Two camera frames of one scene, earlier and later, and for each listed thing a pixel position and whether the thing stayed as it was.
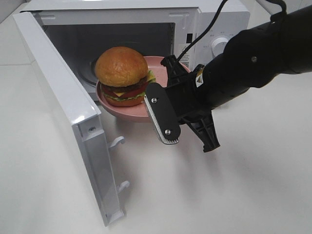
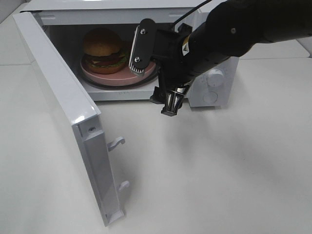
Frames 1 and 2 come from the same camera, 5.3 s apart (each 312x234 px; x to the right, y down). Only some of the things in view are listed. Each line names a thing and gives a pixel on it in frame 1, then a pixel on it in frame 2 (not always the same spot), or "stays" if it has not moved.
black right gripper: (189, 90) to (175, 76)
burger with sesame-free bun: (123, 73) to (103, 52)
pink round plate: (141, 112) to (125, 77)
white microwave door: (85, 115) stays
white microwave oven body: (85, 30) stays
